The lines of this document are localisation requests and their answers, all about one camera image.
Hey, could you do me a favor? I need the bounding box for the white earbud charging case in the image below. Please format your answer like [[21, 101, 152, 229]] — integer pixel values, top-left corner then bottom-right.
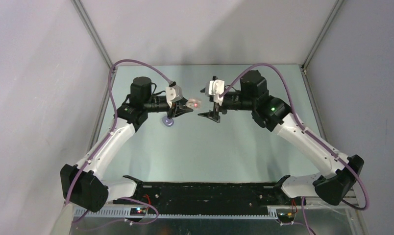
[[186, 98, 202, 110]]

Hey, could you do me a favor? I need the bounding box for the purple earbud charging case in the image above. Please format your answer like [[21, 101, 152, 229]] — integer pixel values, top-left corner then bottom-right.
[[162, 116, 174, 127]]

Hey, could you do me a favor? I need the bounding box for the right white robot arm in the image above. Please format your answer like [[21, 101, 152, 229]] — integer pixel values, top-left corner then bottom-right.
[[199, 70, 364, 206]]

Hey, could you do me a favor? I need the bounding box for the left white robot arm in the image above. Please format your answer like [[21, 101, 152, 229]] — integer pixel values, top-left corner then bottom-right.
[[60, 76, 199, 212]]

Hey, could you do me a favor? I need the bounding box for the left circuit board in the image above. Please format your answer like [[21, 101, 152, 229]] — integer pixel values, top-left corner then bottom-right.
[[129, 207, 148, 216]]

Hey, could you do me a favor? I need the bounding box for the circuit board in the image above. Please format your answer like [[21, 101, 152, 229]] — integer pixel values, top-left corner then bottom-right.
[[276, 212, 296, 226], [129, 207, 148, 216]]

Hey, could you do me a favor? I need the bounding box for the right circuit board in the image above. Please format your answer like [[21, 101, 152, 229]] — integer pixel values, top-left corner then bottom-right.
[[276, 212, 296, 226]]

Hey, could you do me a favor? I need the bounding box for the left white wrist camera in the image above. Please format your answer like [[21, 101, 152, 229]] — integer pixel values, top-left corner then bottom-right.
[[165, 82, 183, 107]]

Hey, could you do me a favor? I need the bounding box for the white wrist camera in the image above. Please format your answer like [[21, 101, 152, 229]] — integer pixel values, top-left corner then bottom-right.
[[200, 76, 225, 106], [165, 82, 183, 107]]

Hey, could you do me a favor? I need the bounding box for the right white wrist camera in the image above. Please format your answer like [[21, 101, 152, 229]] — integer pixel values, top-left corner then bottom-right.
[[200, 76, 225, 106]]

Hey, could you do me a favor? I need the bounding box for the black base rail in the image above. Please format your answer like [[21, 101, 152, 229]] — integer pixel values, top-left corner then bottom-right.
[[128, 176, 302, 217]]

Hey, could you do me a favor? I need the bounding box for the left aluminium frame post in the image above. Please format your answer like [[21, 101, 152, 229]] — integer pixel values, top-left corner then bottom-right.
[[71, 0, 113, 69]]

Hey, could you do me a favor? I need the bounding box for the aluminium frame post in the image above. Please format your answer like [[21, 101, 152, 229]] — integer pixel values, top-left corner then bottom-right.
[[71, 0, 113, 69], [301, 0, 345, 71]]

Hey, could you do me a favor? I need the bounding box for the right aluminium frame post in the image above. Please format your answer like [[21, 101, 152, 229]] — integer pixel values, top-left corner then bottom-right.
[[301, 0, 345, 71]]

